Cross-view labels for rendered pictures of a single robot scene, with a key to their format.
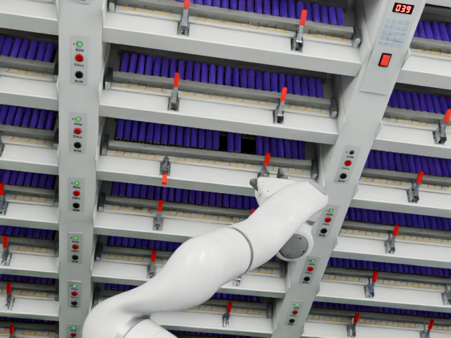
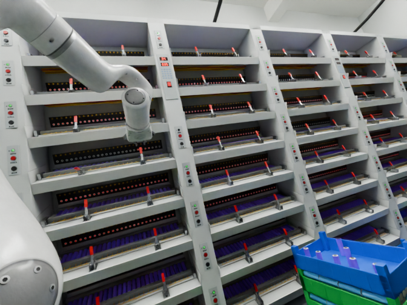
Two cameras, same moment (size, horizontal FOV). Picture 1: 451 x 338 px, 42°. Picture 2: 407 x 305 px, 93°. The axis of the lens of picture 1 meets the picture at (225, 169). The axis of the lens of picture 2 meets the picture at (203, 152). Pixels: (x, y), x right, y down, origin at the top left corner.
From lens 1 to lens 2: 116 cm
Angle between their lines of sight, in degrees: 46
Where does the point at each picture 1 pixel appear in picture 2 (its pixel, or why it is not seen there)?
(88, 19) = (14, 92)
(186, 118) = (84, 134)
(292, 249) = (135, 97)
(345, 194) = (188, 154)
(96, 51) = (21, 108)
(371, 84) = (169, 95)
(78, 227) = not seen: hidden behind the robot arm
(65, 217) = not seen: hidden behind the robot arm
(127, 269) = (72, 273)
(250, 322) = (183, 285)
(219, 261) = not seen: outside the picture
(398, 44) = (171, 77)
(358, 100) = (168, 104)
